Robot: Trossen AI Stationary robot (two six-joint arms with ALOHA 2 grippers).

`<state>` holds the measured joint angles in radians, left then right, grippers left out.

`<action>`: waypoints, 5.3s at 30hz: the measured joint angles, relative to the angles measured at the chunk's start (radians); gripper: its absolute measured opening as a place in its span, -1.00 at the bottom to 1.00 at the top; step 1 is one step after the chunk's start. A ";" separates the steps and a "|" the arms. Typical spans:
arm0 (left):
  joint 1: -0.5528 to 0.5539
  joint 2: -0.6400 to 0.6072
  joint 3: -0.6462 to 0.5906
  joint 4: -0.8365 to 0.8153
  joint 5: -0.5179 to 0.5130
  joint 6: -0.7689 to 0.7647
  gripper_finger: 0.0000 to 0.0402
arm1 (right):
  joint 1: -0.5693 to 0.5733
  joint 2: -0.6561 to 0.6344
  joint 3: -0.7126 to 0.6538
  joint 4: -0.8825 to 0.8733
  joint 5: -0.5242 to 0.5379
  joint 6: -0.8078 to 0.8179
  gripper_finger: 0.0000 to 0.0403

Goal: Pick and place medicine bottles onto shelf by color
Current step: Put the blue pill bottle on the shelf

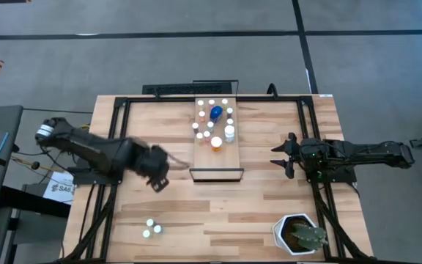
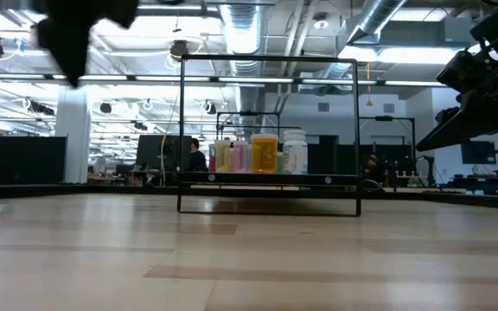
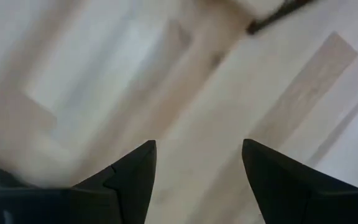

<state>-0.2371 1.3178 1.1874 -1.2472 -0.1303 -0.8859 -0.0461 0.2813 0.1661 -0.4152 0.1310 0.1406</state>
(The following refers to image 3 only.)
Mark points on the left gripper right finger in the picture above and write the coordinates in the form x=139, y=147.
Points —
x=291, y=193

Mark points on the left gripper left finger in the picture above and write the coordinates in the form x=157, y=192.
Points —
x=126, y=186

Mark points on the wooden shelf with black frame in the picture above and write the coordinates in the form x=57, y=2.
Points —
x=269, y=19

